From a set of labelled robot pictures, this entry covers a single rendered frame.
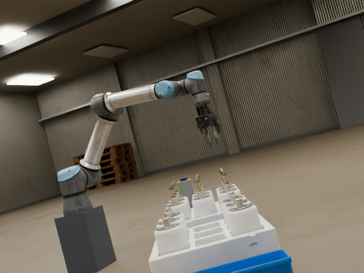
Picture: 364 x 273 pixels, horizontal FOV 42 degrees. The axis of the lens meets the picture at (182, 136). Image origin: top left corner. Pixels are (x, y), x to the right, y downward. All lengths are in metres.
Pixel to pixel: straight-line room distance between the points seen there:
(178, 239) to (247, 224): 0.22
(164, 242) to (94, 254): 0.99
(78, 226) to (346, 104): 9.22
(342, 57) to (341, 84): 0.65
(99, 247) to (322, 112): 9.82
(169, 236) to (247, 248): 0.24
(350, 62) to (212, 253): 10.12
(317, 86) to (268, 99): 1.22
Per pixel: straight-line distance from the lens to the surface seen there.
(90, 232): 2.42
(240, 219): 1.47
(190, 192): 2.43
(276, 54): 12.09
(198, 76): 2.25
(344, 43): 11.56
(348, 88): 11.21
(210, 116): 2.22
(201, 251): 1.45
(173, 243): 1.47
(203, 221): 1.99
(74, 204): 2.45
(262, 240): 1.46
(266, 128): 12.13
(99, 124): 2.49
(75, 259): 2.49
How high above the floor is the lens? 0.48
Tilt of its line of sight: 1 degrees up
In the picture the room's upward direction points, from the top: 15 degrees counter-clockwise
